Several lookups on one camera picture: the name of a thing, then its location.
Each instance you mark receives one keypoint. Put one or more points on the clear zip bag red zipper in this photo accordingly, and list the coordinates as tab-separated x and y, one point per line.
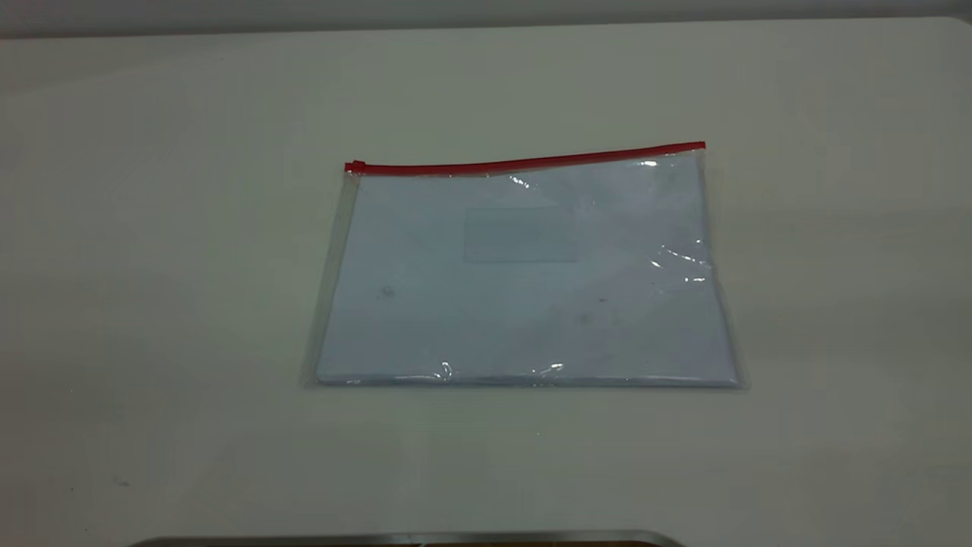
343	228

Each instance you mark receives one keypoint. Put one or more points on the red zipper slider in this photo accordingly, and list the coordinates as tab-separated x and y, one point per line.
355	166

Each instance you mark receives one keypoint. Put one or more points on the white paper sheets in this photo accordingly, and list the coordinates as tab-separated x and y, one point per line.
524	304

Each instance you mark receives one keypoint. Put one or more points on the silver metal rim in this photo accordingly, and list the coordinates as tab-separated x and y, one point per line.
410	539

